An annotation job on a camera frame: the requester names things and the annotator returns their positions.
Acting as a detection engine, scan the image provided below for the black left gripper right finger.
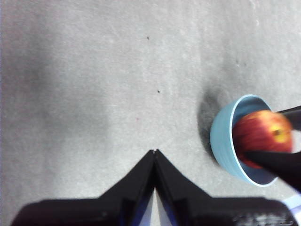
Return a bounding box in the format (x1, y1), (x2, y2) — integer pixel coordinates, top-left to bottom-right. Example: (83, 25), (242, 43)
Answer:
(154, 148), (298, 226)

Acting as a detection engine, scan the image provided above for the blue ribbed bowl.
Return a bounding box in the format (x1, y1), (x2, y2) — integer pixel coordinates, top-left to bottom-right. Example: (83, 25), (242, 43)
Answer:
(210, 94), (294, 188)

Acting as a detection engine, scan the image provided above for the red apple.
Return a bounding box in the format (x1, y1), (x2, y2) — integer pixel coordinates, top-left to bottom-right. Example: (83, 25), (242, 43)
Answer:
(232, 110), (294, 170)

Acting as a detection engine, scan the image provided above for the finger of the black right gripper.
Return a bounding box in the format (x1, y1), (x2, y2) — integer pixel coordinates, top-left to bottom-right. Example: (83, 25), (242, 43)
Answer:
(244, 150), (301, 193)
(274, 105), (301, 130)

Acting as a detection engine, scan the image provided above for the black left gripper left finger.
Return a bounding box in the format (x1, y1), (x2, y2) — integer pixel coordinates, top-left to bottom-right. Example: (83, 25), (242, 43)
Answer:
(10, 149), (156, 226)

